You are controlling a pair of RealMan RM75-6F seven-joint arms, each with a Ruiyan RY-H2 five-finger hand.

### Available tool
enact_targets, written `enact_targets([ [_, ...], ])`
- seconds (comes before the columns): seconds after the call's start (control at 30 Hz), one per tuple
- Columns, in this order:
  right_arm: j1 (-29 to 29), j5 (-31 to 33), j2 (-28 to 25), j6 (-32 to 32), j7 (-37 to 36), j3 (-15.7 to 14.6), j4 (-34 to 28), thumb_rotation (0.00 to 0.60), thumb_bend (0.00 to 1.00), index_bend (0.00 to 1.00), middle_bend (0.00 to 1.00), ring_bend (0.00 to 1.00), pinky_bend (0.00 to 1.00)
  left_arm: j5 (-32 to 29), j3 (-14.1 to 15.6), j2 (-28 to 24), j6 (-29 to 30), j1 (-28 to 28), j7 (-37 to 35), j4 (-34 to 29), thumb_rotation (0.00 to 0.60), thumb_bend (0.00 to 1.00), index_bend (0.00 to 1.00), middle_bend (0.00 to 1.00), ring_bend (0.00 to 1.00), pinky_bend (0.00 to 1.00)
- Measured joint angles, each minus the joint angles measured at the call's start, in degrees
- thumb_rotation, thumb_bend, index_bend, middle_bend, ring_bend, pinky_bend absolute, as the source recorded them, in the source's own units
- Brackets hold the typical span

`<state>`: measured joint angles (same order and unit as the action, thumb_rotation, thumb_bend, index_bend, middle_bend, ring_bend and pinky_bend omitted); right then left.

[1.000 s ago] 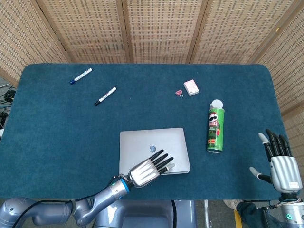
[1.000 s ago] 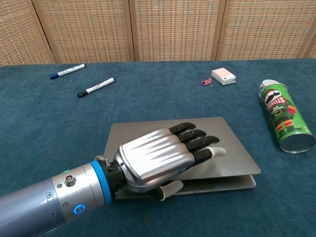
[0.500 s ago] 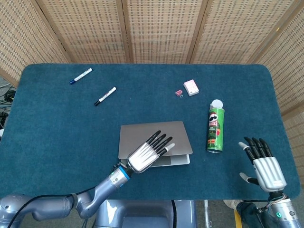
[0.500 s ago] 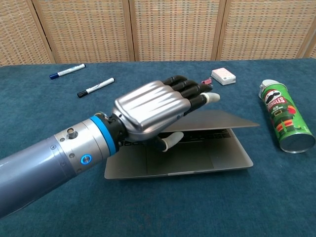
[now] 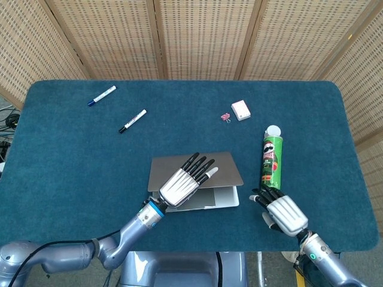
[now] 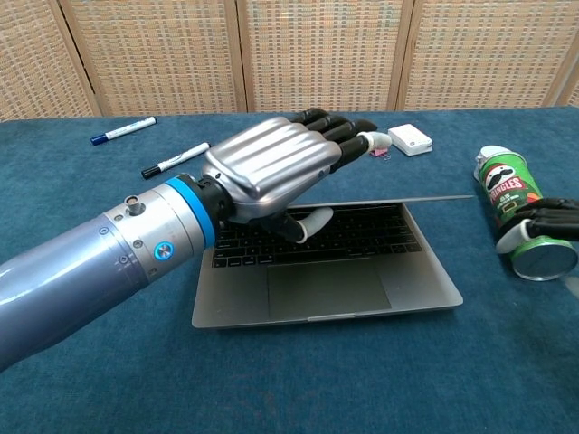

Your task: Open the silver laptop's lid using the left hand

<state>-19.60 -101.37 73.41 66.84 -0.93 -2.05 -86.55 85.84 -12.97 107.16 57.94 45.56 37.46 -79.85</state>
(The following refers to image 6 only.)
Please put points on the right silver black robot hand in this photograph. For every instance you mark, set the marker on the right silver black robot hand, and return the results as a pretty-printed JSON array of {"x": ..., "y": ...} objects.
[{"x": 556, "y": 217}]

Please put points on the pink binder clip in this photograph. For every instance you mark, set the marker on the pink binder clip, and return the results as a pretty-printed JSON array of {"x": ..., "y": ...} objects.
[{"x": 380, "y": 153}]

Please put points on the white marker black cap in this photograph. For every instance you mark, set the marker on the white marker black cap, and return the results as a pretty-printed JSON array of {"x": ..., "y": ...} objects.
[{"x": 176, "y": 160}]

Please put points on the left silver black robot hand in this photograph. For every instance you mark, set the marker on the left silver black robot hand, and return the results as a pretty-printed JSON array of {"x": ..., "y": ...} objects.
[{"x": 271, "y": 158}]

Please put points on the white power adapter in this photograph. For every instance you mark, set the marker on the white power adapter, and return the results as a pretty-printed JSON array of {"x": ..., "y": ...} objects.
[{"x": 409, "y": 139}]

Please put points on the blue carpet table mat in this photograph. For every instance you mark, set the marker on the blue carpet table mat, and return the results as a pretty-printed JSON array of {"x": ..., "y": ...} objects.
[{"x": 135, "y": 384}]

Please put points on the wooden woven folding screen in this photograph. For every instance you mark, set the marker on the wooden woven folding screen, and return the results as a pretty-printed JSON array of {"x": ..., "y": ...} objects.
[{"x": 316, "y": 50}]

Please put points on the green Pringles can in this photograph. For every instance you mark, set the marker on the green Pringles can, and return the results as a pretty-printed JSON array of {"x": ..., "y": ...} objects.
[{"x": 504, "y": 185}]

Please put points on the silver laptop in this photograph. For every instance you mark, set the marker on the silver laptop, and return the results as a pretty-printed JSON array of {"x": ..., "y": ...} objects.
[{"x": 325, "y": 289}]

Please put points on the white marker blue cap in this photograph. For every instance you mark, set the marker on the white marker blue cap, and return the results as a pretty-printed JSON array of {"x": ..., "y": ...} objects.
[{"x": 122, "y": 129}]

